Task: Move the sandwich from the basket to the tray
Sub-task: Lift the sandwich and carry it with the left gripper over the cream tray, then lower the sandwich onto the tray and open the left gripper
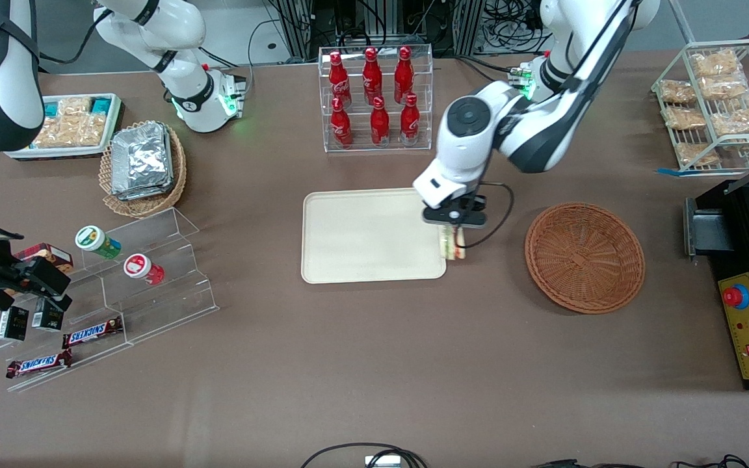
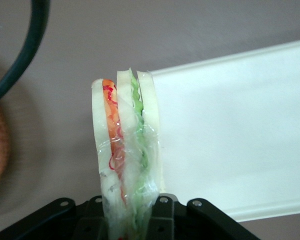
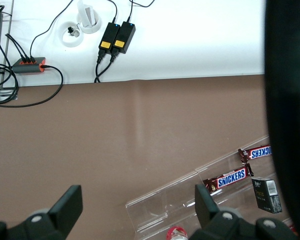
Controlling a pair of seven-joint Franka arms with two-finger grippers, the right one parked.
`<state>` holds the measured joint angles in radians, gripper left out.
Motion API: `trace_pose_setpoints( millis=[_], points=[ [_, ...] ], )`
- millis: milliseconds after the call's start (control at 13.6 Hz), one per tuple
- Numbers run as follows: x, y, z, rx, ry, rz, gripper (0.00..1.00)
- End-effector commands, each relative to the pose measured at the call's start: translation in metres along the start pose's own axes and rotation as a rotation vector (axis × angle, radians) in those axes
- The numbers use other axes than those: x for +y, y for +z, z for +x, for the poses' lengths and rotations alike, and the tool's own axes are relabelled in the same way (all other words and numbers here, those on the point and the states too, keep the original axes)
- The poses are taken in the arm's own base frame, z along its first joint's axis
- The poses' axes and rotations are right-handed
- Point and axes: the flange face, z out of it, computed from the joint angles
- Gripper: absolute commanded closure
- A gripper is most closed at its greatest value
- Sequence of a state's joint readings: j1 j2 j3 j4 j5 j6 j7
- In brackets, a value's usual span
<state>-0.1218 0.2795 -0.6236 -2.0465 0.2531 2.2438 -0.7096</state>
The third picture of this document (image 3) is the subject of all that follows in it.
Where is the small black white connector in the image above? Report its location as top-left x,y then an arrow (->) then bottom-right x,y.
67,22 -> 81,38

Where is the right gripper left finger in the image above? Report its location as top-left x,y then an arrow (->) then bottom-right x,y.
0,184 -> 84,240

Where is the Snickers chocolate bar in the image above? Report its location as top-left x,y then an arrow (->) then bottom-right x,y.
237,144 -> 272,163
202,163 -> 255,196

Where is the silver metal rail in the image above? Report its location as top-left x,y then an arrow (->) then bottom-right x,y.
1,0 -> 15,90

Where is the brown table cover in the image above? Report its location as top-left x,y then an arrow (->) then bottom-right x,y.
0,73 -> 271,240

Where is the looped black cable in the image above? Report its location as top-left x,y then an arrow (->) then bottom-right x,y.
0,63 -> 20,104

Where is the small black box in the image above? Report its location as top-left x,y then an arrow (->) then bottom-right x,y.
251,176 -> 283,215

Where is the black usb cable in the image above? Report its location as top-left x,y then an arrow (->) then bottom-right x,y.
8,34 -> 37,63
6,34 -> 31,63
5,33 -> 26,63

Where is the thin black cable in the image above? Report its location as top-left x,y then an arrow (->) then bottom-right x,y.
29,0 -> 75,60

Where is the grey orange usb hub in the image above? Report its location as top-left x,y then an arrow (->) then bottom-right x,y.
11,56 -> 47,75

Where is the red can with white lid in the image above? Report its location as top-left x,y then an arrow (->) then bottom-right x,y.
166,226 -> 190,240

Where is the clear acrylic stepped shelf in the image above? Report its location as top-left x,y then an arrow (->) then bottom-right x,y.
125,134 -> 298,240

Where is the black power adapter yellow label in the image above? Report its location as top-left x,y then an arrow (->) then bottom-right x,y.
98,21 -> 121,51
111,21 -> 137,55

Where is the red brown snack box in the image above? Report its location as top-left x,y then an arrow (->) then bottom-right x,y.
281,217 -> 298,237

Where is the long black hub cable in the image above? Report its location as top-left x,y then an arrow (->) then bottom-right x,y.
0,64 -> 64,108

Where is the black adapter output cord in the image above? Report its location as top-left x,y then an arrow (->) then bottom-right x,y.
107,0 -> 119,25
126,0 -> 156,23

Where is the black mains cord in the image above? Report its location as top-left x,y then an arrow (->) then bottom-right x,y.
93,48 -> 108,84
96,51 -> 119,83

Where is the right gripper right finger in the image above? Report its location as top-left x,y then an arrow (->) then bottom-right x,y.
187,183 -> 298,240

